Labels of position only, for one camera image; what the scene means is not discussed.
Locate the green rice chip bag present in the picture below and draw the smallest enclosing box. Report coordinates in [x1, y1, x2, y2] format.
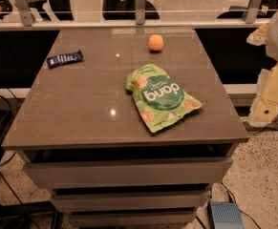
[125, 64, 203, 133]

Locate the blue rxbar blueberry bar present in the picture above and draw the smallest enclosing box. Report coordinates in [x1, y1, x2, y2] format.
[46, 51, 83, 69]

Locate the grey drawer cabinet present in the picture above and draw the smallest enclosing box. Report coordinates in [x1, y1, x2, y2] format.
[3, 28, 247, 228]

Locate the orange round fruit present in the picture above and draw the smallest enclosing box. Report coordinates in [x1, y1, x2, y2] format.
[148, 34, 163, 52]

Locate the black office chair centre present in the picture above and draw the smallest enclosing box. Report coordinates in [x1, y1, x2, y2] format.
[100, 0, 160, 21]

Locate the blue perforated box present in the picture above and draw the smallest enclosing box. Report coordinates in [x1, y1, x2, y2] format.
[208, 201, 245, 229]

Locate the black office chair right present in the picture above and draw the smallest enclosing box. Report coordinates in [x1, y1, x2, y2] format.
[218, 0, 278, 19]

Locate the black floor cable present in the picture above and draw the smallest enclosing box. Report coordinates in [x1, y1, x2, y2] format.
[220, 181, 263, 229]

